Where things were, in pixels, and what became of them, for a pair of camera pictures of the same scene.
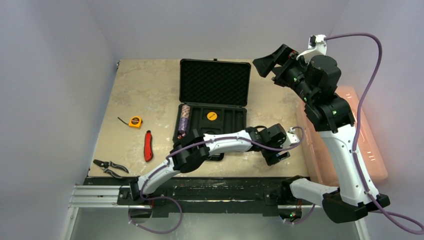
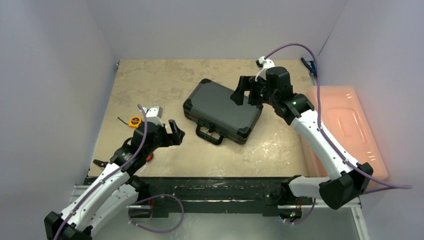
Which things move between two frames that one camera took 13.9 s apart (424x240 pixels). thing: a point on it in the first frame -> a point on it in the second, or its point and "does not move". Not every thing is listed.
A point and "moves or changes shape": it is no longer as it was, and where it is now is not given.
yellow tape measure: (135, 122) does not move
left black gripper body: (270, 156) -> (162, 138)
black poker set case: (217, 91) moves or changes shape
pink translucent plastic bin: (320, 163) does not move
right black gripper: (282, 68) -> (250, 90)
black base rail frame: (272, 195) does not move
